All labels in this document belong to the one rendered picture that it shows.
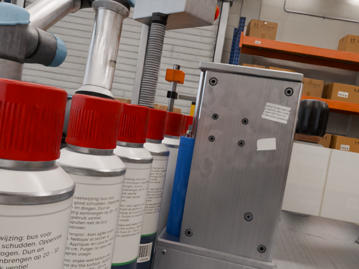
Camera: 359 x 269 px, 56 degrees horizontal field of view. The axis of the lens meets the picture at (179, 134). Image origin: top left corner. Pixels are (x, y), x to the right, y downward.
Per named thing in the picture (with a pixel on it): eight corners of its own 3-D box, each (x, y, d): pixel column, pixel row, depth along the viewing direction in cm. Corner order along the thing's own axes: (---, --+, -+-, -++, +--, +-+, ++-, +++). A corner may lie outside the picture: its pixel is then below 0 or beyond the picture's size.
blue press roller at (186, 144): (184, 275, 39) (207, 134, 38) (157, 268, 39) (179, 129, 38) (188, 263, 42) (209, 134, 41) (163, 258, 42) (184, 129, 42)
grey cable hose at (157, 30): (150, 115, 69) (166, 12, 68) (134, 112, 70) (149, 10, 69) (155, 115, 73) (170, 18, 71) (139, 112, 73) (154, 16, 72)
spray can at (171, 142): (164, 259, 47) (187, 114, 46) (129, 251, 48) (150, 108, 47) (171, 246, 52) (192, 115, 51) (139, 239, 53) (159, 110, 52)
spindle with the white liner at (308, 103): (315, 218, 84) (337, 101, 83) (279, 211, 86) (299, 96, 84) (308, 210, 93) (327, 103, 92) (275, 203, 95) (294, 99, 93)
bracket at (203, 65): (303, 81, 34) (304, 71, 34) (197, 67, 36) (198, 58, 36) (284, 93, 48) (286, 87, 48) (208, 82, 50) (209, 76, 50)
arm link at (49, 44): (34, 37, 85) (-2, 22, 75) (71, 37, 82) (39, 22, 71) (31, 68, 85) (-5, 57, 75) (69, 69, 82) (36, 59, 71)
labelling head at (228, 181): (265, 319, 35) (307, 77, 34) (148, 290, 38) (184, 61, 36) (257, 264, 49) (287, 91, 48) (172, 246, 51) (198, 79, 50)
